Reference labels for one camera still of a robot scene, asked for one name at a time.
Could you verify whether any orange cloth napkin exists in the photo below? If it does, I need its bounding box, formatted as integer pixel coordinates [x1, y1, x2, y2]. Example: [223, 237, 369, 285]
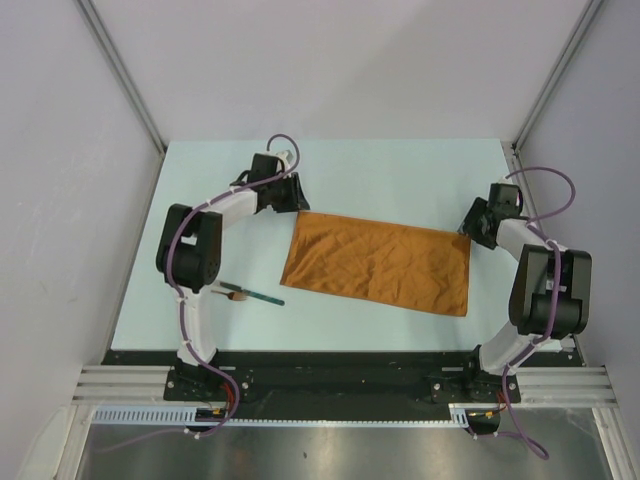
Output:
[280, 212, 471, 317]

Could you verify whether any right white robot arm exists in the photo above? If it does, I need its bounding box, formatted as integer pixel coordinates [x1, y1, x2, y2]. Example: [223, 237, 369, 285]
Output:
[459, 182, 592, 401]

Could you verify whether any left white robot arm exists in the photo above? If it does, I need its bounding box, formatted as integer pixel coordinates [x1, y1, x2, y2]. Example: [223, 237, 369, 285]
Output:
[155, 150, 310, 400]

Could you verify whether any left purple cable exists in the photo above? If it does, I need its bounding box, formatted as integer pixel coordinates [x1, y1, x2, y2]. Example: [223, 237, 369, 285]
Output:
[94, 133, 301, 454]

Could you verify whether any purple cable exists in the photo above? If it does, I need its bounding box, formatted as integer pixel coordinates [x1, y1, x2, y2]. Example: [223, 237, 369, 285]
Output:
[469, 166, 576, 460]
[94, 133, 301, 454]

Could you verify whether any right aluminium side rail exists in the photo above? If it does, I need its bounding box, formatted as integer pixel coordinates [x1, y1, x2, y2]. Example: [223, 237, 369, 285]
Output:
[504, 145, 576, 349]

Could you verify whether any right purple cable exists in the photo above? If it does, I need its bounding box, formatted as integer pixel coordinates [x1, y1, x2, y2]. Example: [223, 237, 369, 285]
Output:
[469, 166, 576, 460]

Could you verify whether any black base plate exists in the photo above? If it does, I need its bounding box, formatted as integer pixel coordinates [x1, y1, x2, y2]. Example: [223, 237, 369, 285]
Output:
[102, 349, 584, 436]

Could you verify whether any right aluminium corner post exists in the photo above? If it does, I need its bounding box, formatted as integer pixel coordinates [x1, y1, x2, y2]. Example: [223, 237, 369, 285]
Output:
[510, 0, 607, 153]

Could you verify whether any aluminium corner post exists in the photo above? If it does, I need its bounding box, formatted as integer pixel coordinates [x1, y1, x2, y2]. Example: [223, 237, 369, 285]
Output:
[74, 0, 168, 157]
[510, 0, 607, 153]

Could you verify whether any aluminium front rail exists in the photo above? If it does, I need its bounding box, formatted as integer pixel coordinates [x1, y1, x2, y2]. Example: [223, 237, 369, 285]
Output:
[73, 366, 618, 408]

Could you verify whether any white slotted cable duct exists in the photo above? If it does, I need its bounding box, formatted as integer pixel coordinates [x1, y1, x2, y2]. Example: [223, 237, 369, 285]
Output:
[93, 405, 469, 428]

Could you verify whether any left aluminium corner post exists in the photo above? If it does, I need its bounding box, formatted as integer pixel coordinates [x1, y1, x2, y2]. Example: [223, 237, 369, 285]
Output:
[74, 0, 168, 157]

